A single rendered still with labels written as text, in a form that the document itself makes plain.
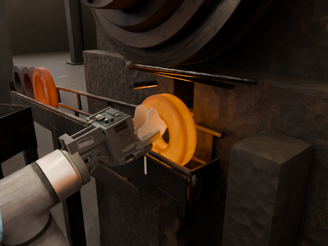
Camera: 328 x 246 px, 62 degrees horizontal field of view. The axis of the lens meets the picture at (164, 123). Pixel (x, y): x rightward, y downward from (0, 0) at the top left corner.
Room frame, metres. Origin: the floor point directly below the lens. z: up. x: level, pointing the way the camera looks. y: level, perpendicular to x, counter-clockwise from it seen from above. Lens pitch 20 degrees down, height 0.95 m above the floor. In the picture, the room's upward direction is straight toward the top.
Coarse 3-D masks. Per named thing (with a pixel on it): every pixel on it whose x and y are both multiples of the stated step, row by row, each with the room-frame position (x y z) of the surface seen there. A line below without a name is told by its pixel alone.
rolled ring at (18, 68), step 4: (16, 68) 1.32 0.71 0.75; (20, 68) 1.31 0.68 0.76; (16, 72) 1.36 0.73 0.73; (20, 72) 1.29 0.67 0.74; (16, 76) 1.38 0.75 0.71; (20, 76) 1.28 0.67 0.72; (16, 80) 1.39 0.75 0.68; (20, 80) 1.29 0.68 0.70; (16, 84) 1.39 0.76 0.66; (20, 84) 1.40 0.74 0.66; (16, 88) 1.38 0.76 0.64; (20, 88) 1.39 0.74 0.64; (20, 92) 1.37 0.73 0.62; (24, 92) 1.27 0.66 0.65
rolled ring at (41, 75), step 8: (40, 72) 1.02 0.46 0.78; (48, 72) 1.03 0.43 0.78; (40, 80) 1.10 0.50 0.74; (48, 80) 1.00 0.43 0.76; (40, 88) 1.11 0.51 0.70; (48, 88) 0.99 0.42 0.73; (40, 96) 1.10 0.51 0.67; (48, 96) 0.98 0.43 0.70; (56, 96) 1.00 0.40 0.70; (48, 104) 0.99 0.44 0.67; (56, 104) 1.00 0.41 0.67
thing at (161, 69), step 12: (156, 72) 0.39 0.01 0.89; (168, 72) 0.39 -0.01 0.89; (180, 72) 0.39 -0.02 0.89; (192, 72) 0.40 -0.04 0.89; (204, 72) 0.41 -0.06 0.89; (132, 84) 0.38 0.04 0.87; (144, 84) 0.39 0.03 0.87; (156, 84) 0.41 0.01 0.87; (216, 84) 0.45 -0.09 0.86; (228, 84) 0.46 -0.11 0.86
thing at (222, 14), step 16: (224, 0) 0.37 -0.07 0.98; (240, 0) 0.35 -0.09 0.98; (256, 0) 0.39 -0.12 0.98; (96, 16) 0.63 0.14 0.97; (208, 16) 0.39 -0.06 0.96; (224, 16) 0.37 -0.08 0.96; (240, 16) 0.40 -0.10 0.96; (192, 32) 0.41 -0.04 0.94; (208, 32) 0.39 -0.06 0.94; (224, 32) 0.41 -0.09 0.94; (128, 48) 0.54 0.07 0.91; (144, 48) 0.50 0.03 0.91; (160, 48) 0.47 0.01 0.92; (176, 48) 0.44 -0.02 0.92; (192, 48) 0.41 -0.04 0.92; (208, 48) 0.45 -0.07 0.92; (160, 64) 0.47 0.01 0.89; (176, 64) 0.45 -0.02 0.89
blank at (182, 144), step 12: (156, 96) 0.53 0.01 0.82; (168, 96) 0.52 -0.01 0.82; (156, 108) 0.52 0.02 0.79; (168, 108) 0.50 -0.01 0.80; (180, 108) 0.49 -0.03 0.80; (168, 120) 0.49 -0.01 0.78; (180, 120) 0.47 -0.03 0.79; (192, 120) 0.49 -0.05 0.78; (180, 132) 0.47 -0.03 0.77; (192, 132) 0.47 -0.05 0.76; (156, 144) 0.53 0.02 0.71; (168, 144) 0.49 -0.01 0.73; (180, 144) 0.47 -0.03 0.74; (192, 144) 0.47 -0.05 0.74; (168, 156) 0.49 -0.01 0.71; (180, 156) 0.47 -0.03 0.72
